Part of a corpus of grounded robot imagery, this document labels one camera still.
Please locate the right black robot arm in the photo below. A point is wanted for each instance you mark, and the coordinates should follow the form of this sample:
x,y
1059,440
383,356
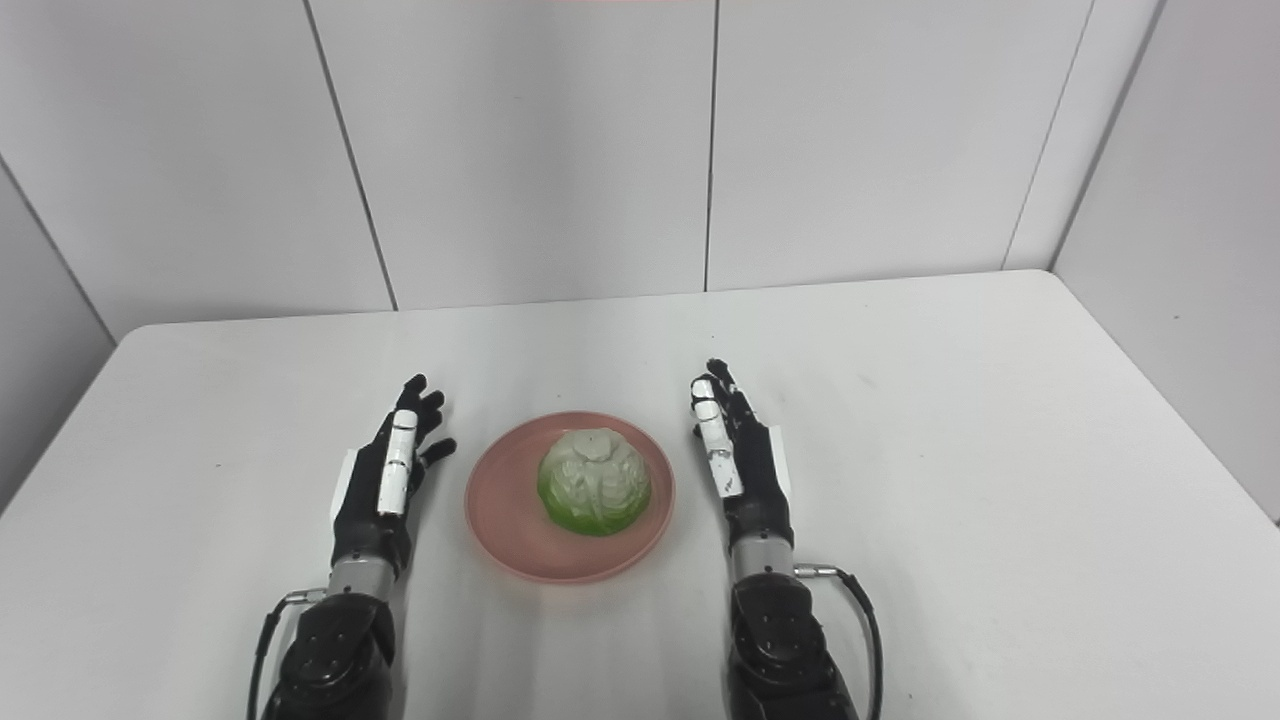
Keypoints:
x,y
780,640

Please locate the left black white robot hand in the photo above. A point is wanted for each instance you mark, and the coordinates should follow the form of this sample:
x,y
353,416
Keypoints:
x,y
385,490

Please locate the green white cabbage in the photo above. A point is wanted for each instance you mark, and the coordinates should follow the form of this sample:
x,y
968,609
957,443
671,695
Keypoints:
x,y
595,485

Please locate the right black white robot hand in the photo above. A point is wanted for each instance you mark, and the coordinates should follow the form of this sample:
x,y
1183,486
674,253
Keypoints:
x,y
745,470

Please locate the pink round plate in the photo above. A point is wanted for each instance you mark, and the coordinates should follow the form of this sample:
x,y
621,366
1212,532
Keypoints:
x,y
500,520

